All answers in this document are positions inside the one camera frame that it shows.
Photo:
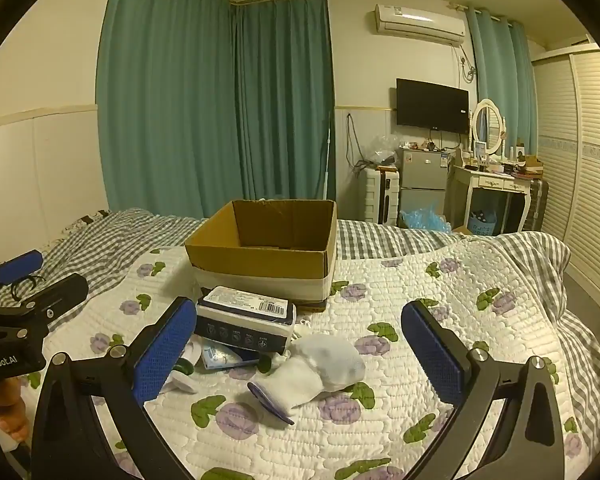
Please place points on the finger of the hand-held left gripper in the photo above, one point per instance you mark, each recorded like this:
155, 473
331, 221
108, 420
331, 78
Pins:
21, 265
57, 294

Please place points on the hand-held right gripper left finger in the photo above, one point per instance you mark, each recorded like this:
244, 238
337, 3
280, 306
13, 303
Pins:
164, 351

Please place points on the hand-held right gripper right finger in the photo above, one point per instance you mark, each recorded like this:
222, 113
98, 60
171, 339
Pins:
434, 360

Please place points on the white navy wipes pack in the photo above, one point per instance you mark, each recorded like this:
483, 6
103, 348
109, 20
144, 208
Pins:
245, 320

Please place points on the white sock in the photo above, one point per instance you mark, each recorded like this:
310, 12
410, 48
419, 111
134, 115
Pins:
312, 370

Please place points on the cardboard box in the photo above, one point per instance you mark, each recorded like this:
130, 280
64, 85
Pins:
260, 255

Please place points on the person's left hand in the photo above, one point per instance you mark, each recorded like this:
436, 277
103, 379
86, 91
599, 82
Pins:
11, 407

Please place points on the white green small bottle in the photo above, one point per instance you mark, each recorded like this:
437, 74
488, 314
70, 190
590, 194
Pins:
187, 360

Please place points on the small blue white packet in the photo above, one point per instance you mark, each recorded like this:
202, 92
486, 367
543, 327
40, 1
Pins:
222, 357

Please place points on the white floral quilt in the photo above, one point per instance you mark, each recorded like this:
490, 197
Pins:
380, 410

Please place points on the blue plastic bag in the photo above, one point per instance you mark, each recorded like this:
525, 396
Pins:
422, 219

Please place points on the blue storage basket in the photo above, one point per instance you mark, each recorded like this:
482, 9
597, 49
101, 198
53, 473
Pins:
482, 221

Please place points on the white suitcase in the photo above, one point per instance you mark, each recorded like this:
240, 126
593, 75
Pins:
380, 195

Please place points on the small grey fridge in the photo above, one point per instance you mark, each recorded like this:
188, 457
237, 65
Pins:
422, 180

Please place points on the dark suitcase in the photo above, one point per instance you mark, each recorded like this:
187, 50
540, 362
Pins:
536, 202

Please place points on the white dressing table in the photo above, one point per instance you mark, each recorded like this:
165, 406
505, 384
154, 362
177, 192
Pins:
482, 177

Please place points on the clear plastic bag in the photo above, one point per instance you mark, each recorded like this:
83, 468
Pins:
382, 149

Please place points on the wide teal curtain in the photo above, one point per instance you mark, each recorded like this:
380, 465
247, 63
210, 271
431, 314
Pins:
165, 95

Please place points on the white thin pole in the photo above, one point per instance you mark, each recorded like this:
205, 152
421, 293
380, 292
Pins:
328, 160

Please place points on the white oval mirror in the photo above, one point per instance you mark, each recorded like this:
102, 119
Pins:
487, 122

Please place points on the white louvred wardrobe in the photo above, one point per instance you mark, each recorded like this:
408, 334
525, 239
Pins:
585, 160

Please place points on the teal corner curtain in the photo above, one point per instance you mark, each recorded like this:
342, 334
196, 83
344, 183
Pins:
285, 100

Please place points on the narrow teal curtain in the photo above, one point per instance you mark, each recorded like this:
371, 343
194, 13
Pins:
505, 85

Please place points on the white air conditioner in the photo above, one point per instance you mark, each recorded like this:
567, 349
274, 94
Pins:
420, 22

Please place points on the black wall television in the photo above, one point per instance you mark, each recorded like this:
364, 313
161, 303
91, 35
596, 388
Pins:
431, 106

